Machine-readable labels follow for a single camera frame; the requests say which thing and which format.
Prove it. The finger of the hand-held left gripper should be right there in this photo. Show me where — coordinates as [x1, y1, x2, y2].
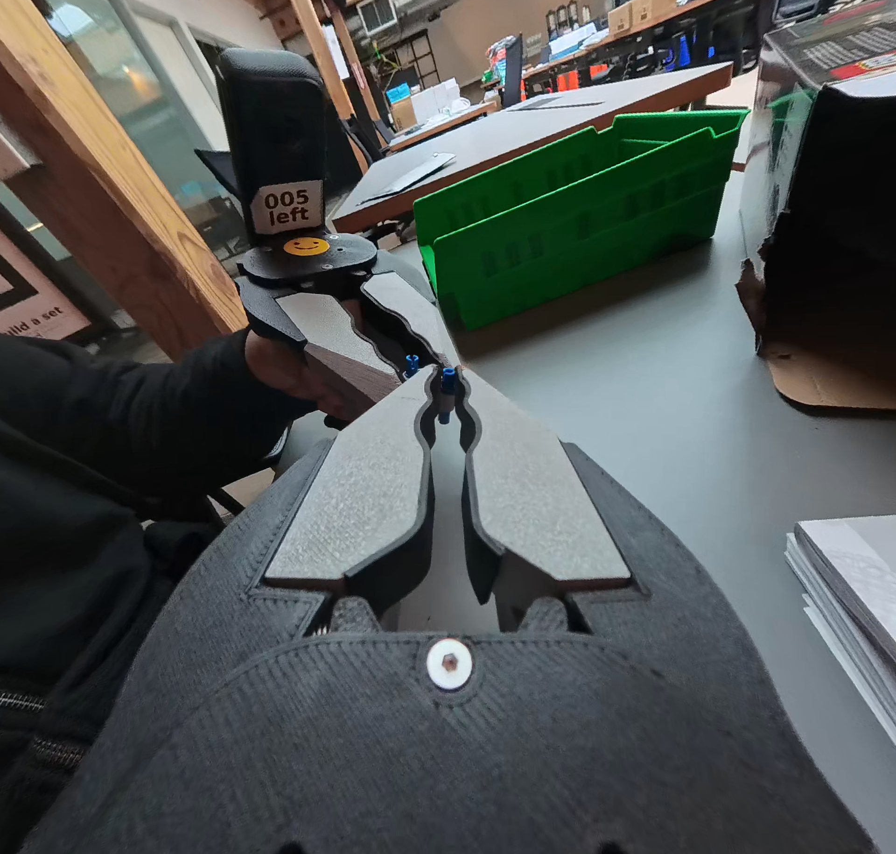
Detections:
[276, 294, 405, 415]
[360, 269, 457, 372]

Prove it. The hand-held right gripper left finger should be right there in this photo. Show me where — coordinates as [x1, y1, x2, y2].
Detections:
[265, 366, 436, 613]

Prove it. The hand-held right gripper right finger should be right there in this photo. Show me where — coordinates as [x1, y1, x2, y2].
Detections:
[458, 371, 632, 606]

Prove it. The person's left forearm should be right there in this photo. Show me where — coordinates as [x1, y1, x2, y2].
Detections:
[0, 334, 309, 512]

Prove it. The dark cardboard set box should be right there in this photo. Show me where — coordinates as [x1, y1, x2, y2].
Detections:
[735, 0, 896, 410]

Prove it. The person's left hand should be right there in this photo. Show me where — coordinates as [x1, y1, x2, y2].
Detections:
[245, 299, 366, 426]

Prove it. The slanted wooden beam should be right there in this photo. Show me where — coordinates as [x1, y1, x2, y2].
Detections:
[269, 0, 354, 120]

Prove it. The grey flat sheet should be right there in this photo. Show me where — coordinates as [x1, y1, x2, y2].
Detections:
[357, 152, 457, 205]

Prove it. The stack of white boxes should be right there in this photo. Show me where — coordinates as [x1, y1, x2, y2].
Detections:
[409, 78, 463, 123]

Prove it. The black monitor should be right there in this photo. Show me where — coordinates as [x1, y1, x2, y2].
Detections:
[500, 33, 525, 109]

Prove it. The dark flat sheet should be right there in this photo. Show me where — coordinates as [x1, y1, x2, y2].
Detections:
[504, 96, 604, 113]

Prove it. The stack of instruction booklets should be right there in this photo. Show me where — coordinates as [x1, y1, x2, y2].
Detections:
[784, 516, 896, 750]

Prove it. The white wall vent unit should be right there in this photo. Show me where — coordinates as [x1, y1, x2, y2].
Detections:
[356, 0, 400, 37]

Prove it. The thick wooden post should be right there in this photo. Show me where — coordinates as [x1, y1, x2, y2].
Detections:
[0, 0, 249, 359]

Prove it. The pink and black wall poster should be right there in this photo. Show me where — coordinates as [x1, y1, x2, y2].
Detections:
[0, 227, 93, 341]

